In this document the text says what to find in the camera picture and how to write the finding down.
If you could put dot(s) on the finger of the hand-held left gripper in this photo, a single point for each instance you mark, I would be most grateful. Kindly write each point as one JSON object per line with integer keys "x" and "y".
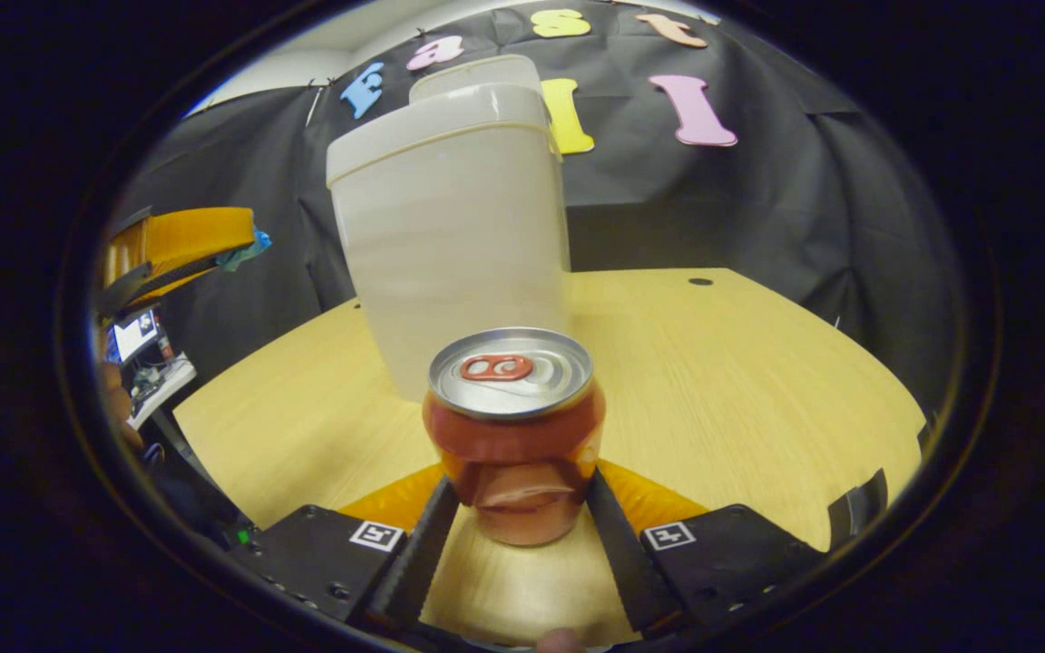
{"x": 187, "y": 236}

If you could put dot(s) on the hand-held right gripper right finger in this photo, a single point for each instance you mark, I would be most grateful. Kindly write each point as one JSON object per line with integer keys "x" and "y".
{"x": 622, "y": 562}

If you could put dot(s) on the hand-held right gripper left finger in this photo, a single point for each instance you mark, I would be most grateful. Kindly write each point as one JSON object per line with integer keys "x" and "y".
{"x": 423, "y": 562}

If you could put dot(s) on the blue paper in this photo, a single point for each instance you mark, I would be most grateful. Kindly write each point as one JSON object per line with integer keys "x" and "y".
{"x": 246, "y": 252}

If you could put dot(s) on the red pop can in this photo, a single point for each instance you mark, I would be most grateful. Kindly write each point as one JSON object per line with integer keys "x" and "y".
{"x": 513, "y": 435}

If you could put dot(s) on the white desktop garbage bin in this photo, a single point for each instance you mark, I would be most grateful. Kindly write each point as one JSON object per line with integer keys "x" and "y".
{"x": 450, "y": 227}

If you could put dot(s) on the wooden desktop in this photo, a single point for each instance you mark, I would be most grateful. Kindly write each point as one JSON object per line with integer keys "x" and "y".
{"x": 713, "y": 390}

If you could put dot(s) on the computer monitor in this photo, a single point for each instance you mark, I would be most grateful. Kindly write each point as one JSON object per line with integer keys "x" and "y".
{"x": 134, "y": 336}

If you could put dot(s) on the white side desk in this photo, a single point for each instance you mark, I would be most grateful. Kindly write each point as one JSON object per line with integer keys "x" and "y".
{"x": 164, "y": 385}

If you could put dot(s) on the black curved bar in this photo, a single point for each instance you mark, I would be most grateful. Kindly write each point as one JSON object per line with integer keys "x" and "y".
{"x": 858, "y": 512}

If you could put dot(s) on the black backdrop cloth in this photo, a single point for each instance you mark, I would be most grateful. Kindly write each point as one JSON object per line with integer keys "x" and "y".
{"x": 758, "y": 209}

